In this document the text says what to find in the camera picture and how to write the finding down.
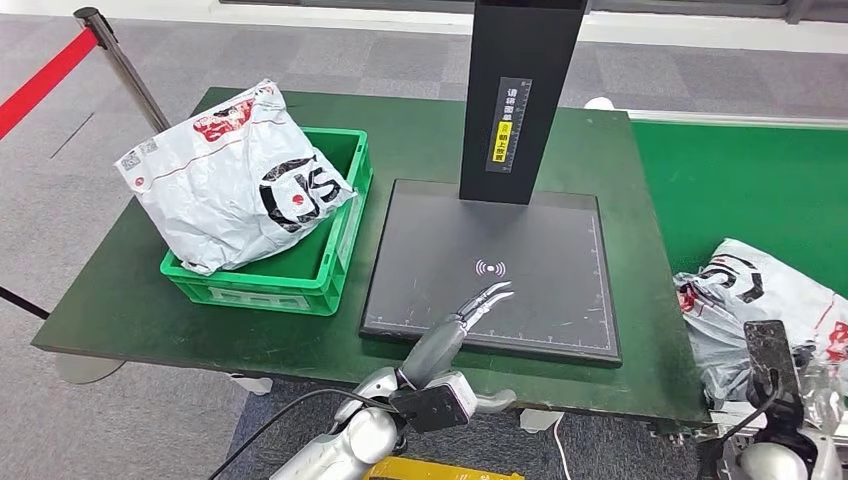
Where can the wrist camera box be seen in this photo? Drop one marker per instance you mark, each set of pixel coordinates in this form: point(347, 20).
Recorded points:
point(430, 405)
point(768, 354)

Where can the red barrier belt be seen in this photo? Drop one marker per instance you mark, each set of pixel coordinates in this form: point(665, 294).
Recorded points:
point(40, 83)

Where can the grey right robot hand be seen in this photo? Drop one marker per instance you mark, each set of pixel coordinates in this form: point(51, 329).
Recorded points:
point(818, 397)

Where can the steel stanchion post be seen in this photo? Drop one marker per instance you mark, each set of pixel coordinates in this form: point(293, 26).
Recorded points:
point(127, 74)

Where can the black inbound scanner machine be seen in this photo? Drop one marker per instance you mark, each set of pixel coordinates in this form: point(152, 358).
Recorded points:
point(543, 218)

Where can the green conveyor belt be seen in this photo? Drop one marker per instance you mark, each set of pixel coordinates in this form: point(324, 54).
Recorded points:
point(729, 185)

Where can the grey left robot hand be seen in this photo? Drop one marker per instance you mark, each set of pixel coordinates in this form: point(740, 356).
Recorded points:
point(434, 348)

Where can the white poly mailer parcel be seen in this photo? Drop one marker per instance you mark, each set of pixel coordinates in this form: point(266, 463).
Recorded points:
point(218, 192)
point(748, 291)

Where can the white table foot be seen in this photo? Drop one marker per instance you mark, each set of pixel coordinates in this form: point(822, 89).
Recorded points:
point(252, 385)
point(599, 104)
point(540, 421)

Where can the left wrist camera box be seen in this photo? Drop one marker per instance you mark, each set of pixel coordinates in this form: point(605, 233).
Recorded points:
point(430, 405)

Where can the green plastic crate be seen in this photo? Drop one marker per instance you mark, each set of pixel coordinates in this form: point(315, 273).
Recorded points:
point(311, 262)

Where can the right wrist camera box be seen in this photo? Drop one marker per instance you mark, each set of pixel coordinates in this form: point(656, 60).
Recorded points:
point(768, 354)

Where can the yellow taped block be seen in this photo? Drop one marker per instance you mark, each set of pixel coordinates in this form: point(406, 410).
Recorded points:
point(437, 472)

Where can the pale round table foot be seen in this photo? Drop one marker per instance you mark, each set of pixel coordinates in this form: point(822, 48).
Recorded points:
point(86, 370)

